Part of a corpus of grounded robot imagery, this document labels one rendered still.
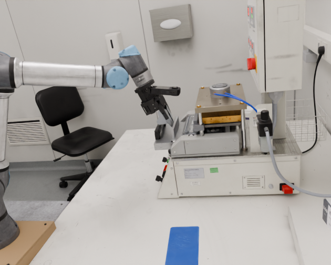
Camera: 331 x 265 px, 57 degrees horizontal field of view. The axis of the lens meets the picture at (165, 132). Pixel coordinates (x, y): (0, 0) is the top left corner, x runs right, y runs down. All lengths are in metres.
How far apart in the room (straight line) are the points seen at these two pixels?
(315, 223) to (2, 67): 1.05
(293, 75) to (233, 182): 0.43
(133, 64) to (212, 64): 1.52
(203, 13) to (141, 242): 1.95
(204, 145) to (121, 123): 1.94
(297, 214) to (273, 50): 0.52
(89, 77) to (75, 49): 1.92
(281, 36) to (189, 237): 0.69
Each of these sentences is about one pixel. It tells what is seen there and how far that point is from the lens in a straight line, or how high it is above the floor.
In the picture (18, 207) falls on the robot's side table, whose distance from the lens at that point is 1.50.
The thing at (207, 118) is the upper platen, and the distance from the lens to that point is 1.14.
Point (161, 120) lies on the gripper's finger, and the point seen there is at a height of 1.03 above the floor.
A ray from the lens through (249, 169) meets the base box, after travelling 1.16.
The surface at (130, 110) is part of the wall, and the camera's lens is 2.91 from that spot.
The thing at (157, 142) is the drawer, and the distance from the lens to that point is 1.21.
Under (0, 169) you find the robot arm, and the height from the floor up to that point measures 1.00.
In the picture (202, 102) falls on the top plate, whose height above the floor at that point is 1.11.
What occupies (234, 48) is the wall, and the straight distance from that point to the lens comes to 2.63.
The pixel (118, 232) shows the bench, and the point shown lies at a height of 0.75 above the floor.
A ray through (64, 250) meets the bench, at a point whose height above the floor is 0.75.
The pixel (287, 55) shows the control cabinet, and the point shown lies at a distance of 1.04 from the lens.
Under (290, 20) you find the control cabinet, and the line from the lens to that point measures 1.03.
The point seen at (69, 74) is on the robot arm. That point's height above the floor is 1.30.
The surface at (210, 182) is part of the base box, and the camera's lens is 1.18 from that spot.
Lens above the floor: 1.46
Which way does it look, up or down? 22 degrees down
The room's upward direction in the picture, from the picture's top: 9 degrees counter-clockwise
